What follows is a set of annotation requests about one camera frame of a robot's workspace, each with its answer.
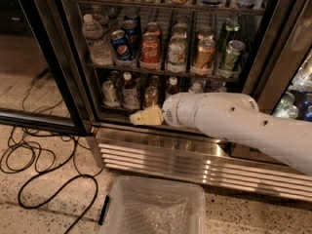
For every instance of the clear water bottle middle shelf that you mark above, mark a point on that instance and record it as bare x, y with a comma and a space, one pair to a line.
99, 48

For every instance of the Pepsi can right compartment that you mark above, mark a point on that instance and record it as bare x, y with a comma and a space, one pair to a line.
307, 107

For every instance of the rear gold can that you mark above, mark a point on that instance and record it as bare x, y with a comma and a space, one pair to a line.
204, 33

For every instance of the rear green can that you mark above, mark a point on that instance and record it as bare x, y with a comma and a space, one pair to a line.
229, 31

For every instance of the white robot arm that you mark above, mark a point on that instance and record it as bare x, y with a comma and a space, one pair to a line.
235, 118

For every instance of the front Pepsi can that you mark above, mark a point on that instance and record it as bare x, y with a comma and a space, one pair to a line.
124, 55

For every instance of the front green can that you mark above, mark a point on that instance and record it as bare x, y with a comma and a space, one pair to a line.
231, 58

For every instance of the green can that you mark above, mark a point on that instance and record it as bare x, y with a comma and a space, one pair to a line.
231, 58
229, 31

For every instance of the open fridge door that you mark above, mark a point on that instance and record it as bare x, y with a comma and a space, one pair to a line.
40, 87

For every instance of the clear plastic bin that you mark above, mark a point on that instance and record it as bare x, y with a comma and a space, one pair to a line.
115, 200

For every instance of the stainless steel glass-door fridge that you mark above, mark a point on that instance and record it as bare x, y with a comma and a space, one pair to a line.
277, 36

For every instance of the bubble wrap sheet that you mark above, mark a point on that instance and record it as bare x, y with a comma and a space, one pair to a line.
154, 214

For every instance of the coca-cola can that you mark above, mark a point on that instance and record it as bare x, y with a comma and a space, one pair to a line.
150, 57
155, 28

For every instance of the pepsi can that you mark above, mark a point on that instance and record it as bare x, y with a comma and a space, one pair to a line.
131, 29
124, 55

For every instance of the front gold can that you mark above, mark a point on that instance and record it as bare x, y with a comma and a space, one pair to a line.
203, 63

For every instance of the front Coca-Cola can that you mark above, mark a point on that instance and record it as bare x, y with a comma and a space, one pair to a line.
150, 57

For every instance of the gold can bottom shelf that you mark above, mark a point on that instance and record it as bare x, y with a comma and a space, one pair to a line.
151, 97

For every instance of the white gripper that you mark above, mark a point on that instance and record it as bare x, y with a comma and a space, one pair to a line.
173, 110

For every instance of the rear Coca-Cola can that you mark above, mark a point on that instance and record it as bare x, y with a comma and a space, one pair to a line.
155, 28

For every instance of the brown tea bottle left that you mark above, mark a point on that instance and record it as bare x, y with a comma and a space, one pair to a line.
130, 96

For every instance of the silver can bottom shelf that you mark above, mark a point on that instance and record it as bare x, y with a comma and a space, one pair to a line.
110, 94

